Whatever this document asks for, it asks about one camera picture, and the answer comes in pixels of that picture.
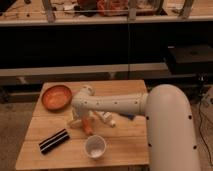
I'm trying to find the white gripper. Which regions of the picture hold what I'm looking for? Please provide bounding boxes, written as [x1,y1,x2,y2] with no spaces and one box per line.
[67,107,94,129]

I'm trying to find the orange pepper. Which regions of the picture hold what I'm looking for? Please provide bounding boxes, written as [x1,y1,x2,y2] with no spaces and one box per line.
[82,118,93,135]

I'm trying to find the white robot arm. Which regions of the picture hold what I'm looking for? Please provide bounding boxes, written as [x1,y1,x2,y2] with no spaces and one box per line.
[71,84,201,171]

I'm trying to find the white ceramic cup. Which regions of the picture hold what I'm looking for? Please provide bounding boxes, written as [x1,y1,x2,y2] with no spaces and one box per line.
[84,135,107,159]

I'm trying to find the white small bottle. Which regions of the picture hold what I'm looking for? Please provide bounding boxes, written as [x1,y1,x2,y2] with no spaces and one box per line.
[95,111,116,127]

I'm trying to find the orange wooden bowl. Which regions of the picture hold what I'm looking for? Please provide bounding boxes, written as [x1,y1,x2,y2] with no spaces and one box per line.
[41,85,72,111]

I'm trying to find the blue small object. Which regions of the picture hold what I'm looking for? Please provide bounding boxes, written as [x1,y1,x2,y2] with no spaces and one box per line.
[119,114,136,121]

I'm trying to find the wooden shelf bench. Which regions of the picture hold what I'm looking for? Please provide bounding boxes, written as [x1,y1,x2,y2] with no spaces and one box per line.
[0,0,213,84]

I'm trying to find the black box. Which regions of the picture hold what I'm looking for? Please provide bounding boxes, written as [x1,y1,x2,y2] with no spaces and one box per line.
[165,45,213,74]

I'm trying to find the black floor cables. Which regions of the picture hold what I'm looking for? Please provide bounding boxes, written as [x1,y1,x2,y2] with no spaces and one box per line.
[198,99,213,168]

